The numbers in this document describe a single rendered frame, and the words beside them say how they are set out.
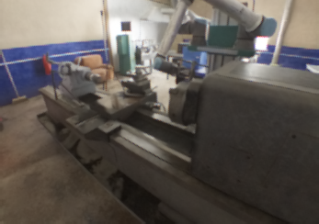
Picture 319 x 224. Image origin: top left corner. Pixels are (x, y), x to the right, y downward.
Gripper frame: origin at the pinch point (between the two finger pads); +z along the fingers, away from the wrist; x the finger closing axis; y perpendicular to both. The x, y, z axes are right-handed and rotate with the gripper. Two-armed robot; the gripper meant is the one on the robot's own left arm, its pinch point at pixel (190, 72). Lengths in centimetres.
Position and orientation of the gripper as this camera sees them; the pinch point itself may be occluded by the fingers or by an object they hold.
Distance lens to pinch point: 88.5
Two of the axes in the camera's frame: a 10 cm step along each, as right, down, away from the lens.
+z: 2.0, 2.6, -9.4
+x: 9.6, 1.5, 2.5
